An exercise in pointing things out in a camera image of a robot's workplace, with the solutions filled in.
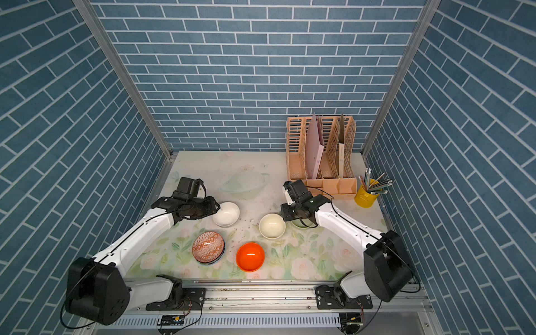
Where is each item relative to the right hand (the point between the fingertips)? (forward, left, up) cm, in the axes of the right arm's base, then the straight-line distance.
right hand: (285, 211), depth 85 cm
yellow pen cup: (+12, -35, -3) cm, 37 cm away
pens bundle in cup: (+18, -40, -2) cm, 44 cm away
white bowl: (+1, +26, -8) cm, 28 cm away
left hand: (-1, +26, +3) cm, 26 cm away
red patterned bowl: (-15, +30, -7) cm, 34 cm away
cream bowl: (-2, +6, -10) cm, 11 cm away
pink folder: (+32, -12, +9) cm, 35 cm away
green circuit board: (-39, +37, -13) cm, 55 cm away
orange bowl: (-16, +13, -9) cm, 23 cm away
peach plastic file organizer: (+28, -24, -7) cm, 38 cm away
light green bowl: (-9, -6, +8) cm, 14 cm away
